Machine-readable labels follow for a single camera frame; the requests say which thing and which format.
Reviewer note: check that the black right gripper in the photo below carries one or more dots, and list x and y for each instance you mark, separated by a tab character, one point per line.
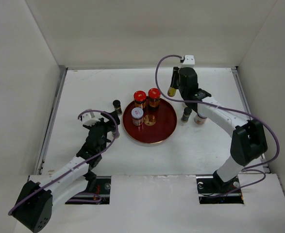
176	74

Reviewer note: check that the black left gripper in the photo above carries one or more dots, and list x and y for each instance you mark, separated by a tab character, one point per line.
109	127

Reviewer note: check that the yellow bottle gold cap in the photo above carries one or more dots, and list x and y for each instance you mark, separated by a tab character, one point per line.
172	90

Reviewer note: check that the black pepper shaker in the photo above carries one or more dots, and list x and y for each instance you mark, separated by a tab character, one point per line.
115	133
117	107
186	114

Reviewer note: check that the black pepper shaker front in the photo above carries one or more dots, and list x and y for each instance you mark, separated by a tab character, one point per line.
115	133

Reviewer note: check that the white lid jar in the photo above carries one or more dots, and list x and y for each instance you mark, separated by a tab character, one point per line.
137	116
200	119

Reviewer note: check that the red lid jar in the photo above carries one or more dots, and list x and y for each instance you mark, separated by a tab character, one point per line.
140	98
154	96

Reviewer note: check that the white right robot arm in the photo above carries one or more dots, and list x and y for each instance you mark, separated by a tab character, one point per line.
248	136

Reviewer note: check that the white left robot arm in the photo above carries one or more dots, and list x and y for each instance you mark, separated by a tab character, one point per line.
37	201

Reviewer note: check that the round red tray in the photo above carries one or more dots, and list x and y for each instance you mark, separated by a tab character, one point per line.
158	124

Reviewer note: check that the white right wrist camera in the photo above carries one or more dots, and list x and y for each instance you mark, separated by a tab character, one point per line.
188	61

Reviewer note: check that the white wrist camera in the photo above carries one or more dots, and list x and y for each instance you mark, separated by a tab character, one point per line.
88	118
188	61

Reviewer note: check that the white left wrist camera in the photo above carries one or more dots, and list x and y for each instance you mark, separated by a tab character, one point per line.
88	118

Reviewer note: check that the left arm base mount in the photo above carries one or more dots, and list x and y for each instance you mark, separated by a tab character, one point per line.
97	191

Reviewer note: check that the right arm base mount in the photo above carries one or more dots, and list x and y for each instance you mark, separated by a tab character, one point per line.
212	192

